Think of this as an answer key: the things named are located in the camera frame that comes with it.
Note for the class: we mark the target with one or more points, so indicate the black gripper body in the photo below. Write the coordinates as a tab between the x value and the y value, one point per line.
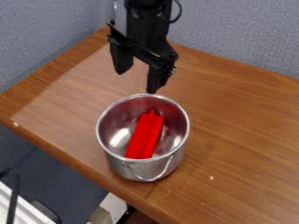
144	26

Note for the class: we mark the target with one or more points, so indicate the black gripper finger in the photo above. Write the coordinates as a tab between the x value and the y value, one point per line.
122	54
157	78

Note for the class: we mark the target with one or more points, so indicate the white box under table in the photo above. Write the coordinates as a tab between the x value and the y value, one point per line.
28	214

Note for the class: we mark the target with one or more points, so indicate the red block object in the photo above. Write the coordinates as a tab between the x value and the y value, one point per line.
146	136

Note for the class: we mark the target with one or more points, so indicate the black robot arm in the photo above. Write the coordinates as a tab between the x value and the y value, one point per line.
149	3

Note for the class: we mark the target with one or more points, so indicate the metal pot with handle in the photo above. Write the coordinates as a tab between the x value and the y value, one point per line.
116	129

